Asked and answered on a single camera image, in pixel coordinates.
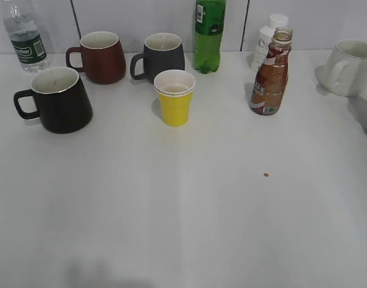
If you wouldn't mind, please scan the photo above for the white ceramic mug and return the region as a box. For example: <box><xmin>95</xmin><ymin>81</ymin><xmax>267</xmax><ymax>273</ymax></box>
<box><xmin>318</xmin><ymin>40</ymin><xmax>367</xmax><ymax>97</ymax></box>

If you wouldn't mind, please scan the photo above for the yellow paper cup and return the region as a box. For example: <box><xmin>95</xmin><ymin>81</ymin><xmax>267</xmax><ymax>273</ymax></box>
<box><xmin>154</xmin><ymin>70</ymin><xmax>195</xmax><ymax>127</ymax></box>

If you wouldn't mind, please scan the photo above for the black ceramic mug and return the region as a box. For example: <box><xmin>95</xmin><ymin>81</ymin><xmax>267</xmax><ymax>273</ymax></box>
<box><xmin>13</xmin><ymin>67</ymin><xmax>93</xmax><ymax>134</ymax></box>

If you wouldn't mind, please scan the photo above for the clear water bottle green label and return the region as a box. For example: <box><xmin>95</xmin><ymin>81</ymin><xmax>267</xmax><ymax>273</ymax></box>
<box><xmin>1</xmin><ymin>1</ymin><xmax>50</xmax><ymax>73</ymax></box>

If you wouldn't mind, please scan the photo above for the dark grey ceramic mug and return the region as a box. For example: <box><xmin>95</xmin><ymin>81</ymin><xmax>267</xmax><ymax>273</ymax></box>
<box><xmin>130</xmin><ymin>32</ymin><xmax>185</xmax><ymax>82</ymax></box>

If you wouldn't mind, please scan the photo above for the white plastic bottle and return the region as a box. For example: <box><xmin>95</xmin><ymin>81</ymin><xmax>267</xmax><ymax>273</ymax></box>
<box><xmin>251</xmin><ymin>14</ymin><xmax>289</xmax><ymax>72</ymax></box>

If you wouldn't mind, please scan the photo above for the dark red ceramic mug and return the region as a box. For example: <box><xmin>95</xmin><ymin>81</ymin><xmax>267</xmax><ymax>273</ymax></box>
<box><xmin>65</xmin><ymin>31</ymin><xmax>126</xmax><ymax>85</ymax></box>

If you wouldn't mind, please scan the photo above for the green soda bottle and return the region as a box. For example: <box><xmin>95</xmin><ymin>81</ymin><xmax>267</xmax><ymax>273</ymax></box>
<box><xmin>194</xmin><ymin>1</ymin><xmax>226</xmax><ymax>74</ymax></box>

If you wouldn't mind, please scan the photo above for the brown coffee drink bottle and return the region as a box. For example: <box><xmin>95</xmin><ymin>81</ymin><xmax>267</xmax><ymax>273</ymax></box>
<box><xmin>249</xmin><ymin>26</ymin><xmax>293</xmax><ymax>116</ymax></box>

